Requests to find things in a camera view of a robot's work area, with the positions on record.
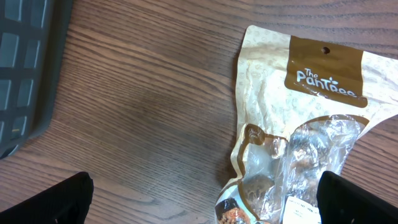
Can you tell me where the brown cookie bag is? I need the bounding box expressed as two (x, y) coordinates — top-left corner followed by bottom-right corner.
(215, 26), (397, 223)

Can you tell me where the grey plastic mesh basket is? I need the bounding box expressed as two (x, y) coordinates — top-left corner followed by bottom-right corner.
(1, 0), (73, 159)

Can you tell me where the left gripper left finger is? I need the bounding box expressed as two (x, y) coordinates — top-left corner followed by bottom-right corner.
(1, 172), (94, 224)

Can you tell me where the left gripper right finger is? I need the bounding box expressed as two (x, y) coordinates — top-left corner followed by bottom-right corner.
(317, 171), (397, 224)

